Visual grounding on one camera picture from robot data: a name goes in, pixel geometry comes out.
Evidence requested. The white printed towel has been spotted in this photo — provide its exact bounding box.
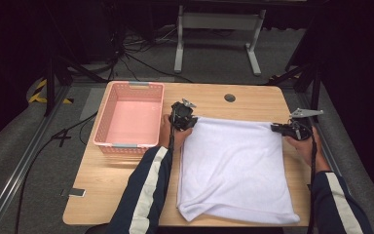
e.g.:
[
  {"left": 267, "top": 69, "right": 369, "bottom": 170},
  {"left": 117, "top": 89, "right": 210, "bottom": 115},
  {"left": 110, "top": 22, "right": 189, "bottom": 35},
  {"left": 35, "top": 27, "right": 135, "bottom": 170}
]
[{"left": 175, "top": 116, "right": 301, "bottom": 225}]

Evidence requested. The black floor cable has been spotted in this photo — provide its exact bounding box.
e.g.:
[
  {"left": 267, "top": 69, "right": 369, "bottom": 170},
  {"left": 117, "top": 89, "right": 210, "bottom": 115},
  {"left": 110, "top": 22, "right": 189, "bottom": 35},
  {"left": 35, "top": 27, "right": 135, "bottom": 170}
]
[{"left": 14, "top": 111, "right": 98, "bottom": 234}]

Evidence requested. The left hand-held gripper cable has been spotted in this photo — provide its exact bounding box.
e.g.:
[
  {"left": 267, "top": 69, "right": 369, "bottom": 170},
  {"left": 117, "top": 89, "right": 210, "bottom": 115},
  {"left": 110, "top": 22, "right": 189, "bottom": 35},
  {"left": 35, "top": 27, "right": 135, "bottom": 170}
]
[{"left": 168, "top": 105, "right": 177, "bottom": 155}]

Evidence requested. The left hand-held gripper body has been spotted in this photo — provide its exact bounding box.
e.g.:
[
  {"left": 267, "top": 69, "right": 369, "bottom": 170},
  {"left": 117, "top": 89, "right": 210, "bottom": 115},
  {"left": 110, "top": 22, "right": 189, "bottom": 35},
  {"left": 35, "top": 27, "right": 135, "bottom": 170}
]
[{"left": 169, "top": 97, "right": 197, "bottom": 130}]

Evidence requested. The aluminium floor rail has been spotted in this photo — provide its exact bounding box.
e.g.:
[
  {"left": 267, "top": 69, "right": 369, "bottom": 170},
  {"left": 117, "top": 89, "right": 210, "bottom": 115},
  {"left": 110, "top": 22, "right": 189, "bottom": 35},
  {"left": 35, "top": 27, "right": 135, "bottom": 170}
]
[{"left": 0, "top": 84, "right": 69, "bottom": 234}]

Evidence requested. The right arm, striped sleeve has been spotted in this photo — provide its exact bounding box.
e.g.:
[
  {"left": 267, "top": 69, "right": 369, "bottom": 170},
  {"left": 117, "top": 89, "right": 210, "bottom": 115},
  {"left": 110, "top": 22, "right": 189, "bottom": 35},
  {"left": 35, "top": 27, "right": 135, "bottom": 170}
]
[{"left": 296, "top": 92, "right": 371, "bottom": 234}]

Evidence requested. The pink plastic basket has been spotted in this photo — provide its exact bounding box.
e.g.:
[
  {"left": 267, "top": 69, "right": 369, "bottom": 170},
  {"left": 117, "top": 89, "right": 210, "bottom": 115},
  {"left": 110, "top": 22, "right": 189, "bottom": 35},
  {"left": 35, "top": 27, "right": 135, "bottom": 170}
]
[{"left": 92, "top": 81, "right": 166, "bottom": 155}]

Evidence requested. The hand-held gripper cable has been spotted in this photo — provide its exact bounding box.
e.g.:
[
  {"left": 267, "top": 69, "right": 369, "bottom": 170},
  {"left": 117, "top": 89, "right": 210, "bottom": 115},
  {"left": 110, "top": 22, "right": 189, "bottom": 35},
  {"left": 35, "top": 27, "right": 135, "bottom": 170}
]
[
  {"left": 168, "top": 105, "right": 177, "bottom": 155},
  {"left": 306, "top": 128, "right": 318, "bottom": 234}
]

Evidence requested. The person's left hand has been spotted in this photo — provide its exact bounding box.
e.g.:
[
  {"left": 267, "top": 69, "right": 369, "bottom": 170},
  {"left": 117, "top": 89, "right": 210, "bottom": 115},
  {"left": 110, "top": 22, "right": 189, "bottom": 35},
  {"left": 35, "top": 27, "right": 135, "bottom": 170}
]
[{"left": 159, "top": 113, "right": 193, "bottom": 152}]

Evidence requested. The right hand-held gripper cable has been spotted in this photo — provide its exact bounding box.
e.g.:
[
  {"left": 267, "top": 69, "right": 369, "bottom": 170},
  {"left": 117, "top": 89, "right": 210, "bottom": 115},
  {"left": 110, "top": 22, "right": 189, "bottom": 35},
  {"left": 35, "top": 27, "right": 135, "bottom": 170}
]
[{"left": 306, "top": 128, "right": 318, "bottom": 234}]

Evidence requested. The bundle of floor cables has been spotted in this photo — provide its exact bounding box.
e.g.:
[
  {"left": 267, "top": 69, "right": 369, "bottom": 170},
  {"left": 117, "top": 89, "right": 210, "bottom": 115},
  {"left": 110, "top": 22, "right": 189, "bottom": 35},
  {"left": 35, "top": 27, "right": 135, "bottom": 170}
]
[{"left": 110, "top": 23, "right": 193, "bottom": 84}]

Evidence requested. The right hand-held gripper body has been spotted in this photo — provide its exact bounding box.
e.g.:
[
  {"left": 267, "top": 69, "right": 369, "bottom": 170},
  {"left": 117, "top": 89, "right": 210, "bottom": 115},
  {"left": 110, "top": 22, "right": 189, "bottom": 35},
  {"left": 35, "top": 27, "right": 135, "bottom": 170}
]
[{"left": 288, "top": 107, "right": 324, "bottom": 141}]

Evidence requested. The black tripod stand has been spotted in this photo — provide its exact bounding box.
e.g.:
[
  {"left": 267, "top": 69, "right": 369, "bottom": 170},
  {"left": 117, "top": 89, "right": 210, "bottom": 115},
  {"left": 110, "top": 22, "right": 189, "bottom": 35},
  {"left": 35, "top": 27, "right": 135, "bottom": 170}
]
[
  {"left": 43, "top": 55, "right": 108, "bottom": 118},
  {"left": 266, "top": 61, "right": 322, "bottom": 123}
]

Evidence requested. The person's right hand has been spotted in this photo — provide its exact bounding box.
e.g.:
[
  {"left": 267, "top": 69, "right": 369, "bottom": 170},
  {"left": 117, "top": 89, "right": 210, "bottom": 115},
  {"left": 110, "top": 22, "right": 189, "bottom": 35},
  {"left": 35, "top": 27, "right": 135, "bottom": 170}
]
[{"left": 283, "top": 126, "right": 323, "bottom": 165}]

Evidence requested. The white metal stand frame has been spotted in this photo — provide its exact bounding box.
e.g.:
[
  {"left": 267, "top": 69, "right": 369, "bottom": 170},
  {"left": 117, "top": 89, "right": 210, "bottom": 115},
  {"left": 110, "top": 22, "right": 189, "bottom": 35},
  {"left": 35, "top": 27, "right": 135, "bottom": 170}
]
[{"left": 173, "top": 4, "right": 267, "bottom": 76}]

